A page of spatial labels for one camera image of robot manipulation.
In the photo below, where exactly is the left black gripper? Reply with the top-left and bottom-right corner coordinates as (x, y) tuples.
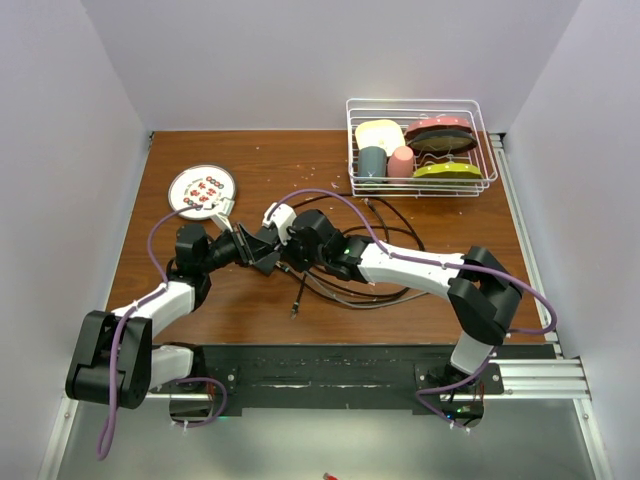
(199, 222), (275, 274)

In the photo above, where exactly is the black network switch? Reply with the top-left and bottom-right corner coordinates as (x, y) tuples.
(250, 227), (281, 276)

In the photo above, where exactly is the black ethernet cable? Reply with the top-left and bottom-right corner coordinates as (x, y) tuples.
(277, 193), (426, 321)

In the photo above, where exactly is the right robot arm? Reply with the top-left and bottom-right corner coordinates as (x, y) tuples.
(262, 205), (522, 393)

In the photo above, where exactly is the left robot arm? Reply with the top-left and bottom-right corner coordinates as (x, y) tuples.
(65, 221), (290, 409)

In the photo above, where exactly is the round white patterned plate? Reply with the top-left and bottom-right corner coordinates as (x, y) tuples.
(168, 164), (238, 221)

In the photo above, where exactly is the dark grey cup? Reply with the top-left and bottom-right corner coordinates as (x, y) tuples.
(356, 146), (387, 184)

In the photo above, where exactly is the pink cup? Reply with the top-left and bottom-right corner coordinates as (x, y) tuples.
(387, 146), (414, 182)

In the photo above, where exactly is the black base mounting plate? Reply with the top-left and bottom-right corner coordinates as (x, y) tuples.
(148, 343), (505, 429)

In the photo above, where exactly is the cream yellow plate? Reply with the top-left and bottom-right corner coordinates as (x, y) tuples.
(354, 119), (406, 156)

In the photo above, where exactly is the black brown bowl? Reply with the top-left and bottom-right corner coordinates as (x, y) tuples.
(408, 129), (478, 156)

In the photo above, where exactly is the olive green bowl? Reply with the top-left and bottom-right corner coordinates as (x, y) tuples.
(413, 162), (483, 180)

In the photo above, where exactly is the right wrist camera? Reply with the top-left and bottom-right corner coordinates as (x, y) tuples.
(262, 202), (296, 245)

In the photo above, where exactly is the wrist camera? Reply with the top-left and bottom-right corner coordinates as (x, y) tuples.
(211, 198), (235, 231)
(262, 202), (296, 245)

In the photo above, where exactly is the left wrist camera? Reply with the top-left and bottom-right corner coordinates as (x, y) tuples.
(211, 198), (235, 231)

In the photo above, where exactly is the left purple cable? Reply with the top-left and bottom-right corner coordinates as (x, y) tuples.
(95, 201), (228, 460)

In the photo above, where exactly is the white wire dish rack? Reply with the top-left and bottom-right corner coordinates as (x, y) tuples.
(346, 98), (499, 198)

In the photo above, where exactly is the aluminium frame rail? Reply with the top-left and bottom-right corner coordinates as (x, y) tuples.
(41, 130), (608, 479)

